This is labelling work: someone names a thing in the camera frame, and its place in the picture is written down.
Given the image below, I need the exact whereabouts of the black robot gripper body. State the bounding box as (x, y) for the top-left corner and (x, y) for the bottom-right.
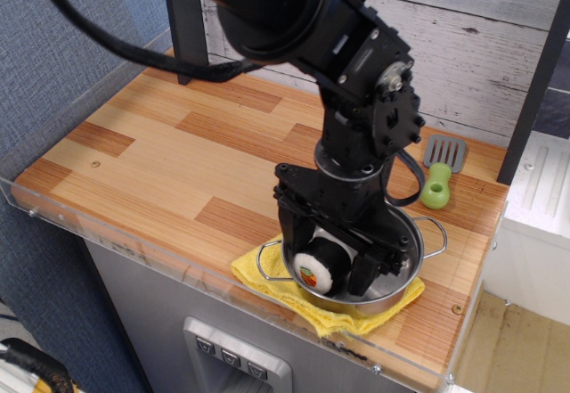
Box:
(274, 160), (412, 276)

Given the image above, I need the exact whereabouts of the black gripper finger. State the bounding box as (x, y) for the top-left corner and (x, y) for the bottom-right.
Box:
(278, 202), (315, 261)
(347, 255), (392, 296)

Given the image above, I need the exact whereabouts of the plush sushi roll toy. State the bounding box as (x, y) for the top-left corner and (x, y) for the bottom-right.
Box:
(292, 228), (355, 297)

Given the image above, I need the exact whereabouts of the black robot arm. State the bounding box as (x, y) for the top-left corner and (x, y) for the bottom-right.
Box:
(213, 0), (425, 297)

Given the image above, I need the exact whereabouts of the yellow cloth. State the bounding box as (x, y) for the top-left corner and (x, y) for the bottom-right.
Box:
(231, 248), (425, 338)

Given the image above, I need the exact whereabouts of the stainless steel pot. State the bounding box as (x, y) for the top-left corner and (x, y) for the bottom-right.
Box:
(256, 208), (448, 314)

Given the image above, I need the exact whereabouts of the silver dispenser button panel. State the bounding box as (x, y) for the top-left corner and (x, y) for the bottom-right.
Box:
(183, 316), (293, 392)

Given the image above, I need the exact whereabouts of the white toy sink counter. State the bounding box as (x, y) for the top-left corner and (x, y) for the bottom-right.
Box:
(483, 132), (569, 324)

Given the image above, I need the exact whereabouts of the clear acrylic table guard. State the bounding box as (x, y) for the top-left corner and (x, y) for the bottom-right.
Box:
(0, 27), (511, 389)

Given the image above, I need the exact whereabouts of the black yellow object bottom left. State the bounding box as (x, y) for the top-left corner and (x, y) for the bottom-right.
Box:
(1, 338), (81, 392)

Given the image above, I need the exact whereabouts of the grey spatula green handle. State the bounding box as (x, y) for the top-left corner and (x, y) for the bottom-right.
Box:
(420, 135), (467, 209)

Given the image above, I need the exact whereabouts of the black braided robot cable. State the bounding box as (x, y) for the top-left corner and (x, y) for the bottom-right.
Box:
(28, 0), (264, 83)

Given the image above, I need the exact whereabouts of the black right shelf post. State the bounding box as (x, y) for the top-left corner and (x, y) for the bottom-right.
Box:
(497, 0), (569, 185)

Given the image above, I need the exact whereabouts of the black shelf post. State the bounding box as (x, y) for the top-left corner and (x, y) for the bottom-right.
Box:
(497, 0), (569, 185)
(166, 0), (209, 66)

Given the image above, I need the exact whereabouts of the black left shelf post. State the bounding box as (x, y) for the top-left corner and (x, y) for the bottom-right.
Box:
(166, 0), (209, 66)

